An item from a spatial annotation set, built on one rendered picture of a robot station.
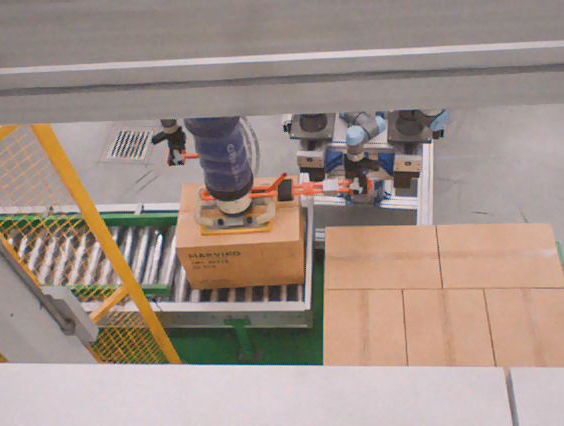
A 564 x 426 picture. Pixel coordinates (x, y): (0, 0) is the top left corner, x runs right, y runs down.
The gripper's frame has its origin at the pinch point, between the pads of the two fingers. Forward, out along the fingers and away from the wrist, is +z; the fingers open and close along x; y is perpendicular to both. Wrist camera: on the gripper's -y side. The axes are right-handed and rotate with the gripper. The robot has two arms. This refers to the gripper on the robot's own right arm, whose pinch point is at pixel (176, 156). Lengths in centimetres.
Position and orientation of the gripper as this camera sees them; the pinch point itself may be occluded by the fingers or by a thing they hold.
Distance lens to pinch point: 326.5
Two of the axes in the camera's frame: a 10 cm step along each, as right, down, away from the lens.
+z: 0.9, 6.0, 7.9
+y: 10.0, -0.6, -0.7
